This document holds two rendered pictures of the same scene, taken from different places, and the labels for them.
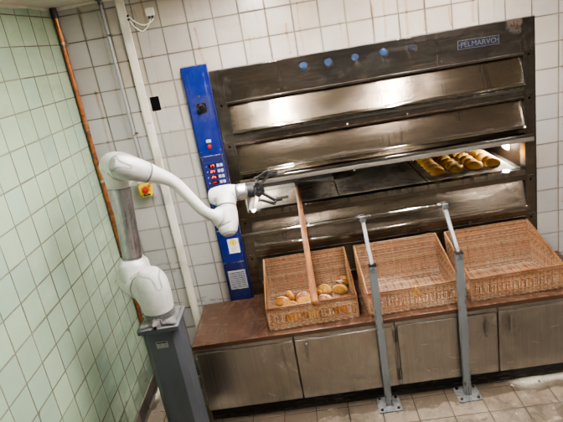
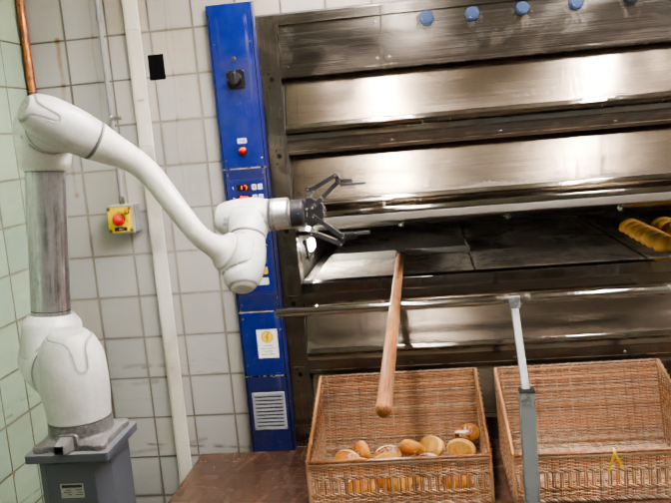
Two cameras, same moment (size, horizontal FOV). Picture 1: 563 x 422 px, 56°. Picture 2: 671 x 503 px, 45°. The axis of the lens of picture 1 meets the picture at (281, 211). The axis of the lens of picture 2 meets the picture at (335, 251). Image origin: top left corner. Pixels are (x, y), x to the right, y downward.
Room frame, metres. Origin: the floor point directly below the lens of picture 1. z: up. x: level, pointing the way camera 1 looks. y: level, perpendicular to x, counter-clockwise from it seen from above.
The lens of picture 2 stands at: (0.52, -0.11, 1.69)
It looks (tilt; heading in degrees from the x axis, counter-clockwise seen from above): 8 degrees down; 4
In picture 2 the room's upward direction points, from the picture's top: 5 degrees counter-clockwise
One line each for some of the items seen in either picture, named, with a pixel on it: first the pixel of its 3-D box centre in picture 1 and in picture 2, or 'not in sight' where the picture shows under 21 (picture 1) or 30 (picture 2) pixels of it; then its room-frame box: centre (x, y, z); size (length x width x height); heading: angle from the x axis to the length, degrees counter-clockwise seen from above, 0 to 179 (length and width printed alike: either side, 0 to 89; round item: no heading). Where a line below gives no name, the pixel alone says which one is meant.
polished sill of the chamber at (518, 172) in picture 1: (384, 192); (561, 270); (3.26, -0.68, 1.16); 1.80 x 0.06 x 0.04; 87
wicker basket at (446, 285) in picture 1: (404, 272); (591, 425); (2.97, -0.69, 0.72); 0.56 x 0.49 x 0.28; 88
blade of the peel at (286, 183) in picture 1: (295, 177); (401, 246); (3.89, -0.15, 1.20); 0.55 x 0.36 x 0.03; 88
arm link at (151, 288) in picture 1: (152, 288); (72, 372); (2.39, 0.70, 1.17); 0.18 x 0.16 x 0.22; 37
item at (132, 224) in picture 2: (147, 187); (123, 219); (3.28, 0.82, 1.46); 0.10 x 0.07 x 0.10; 87
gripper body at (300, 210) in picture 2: (255, 189); (307, 212); (2.72, 0.12, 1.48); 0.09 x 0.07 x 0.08; 88
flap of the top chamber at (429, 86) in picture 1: (374, 95); (553, 81); (3.24, -0.68, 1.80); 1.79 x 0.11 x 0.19; 87
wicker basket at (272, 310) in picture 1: (308, 286); (398, 433); (3.00, -0.09, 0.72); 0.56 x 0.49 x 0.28; 88
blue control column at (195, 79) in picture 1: (240, 191); (302, 268); (4.23, 0.32, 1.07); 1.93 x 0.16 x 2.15; 177
